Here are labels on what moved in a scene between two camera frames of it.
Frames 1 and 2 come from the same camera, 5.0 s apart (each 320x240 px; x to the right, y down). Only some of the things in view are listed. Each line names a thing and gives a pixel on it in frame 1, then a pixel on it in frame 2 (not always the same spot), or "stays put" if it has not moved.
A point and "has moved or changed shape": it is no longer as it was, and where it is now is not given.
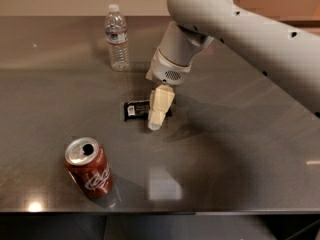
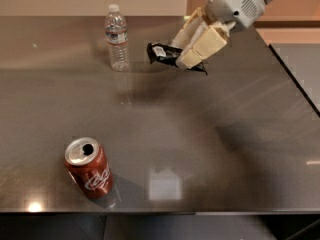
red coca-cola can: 88,165 stays put
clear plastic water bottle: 116,33 stays put
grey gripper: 165,70 → 234,4
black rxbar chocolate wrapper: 140,110 has moved or changed shape
